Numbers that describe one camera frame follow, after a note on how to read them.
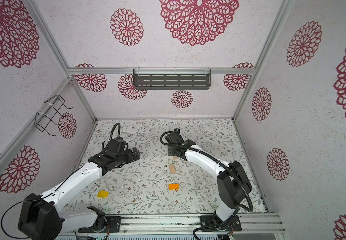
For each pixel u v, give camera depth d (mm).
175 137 668
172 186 861
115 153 625
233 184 448
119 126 721
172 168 939
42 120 728
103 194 837
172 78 947
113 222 750
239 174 459
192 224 762
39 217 394
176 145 648
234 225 727
